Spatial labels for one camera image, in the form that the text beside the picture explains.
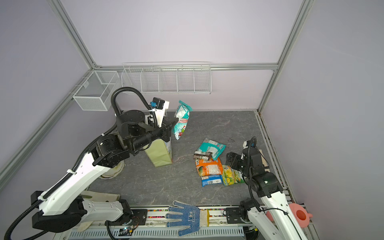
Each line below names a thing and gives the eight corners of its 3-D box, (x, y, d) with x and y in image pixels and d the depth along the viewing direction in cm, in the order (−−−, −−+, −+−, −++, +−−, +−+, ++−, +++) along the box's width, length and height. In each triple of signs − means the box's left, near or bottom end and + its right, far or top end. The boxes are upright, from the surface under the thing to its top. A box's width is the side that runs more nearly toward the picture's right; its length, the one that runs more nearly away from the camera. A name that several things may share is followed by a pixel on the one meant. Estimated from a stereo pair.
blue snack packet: (202, 186, 85) (202, 185, 83) (200, 177, 88) (200, 175, 87) (223, 184, 86) (223, 183, 84) (221, 174, 89) (221, 173, 88)
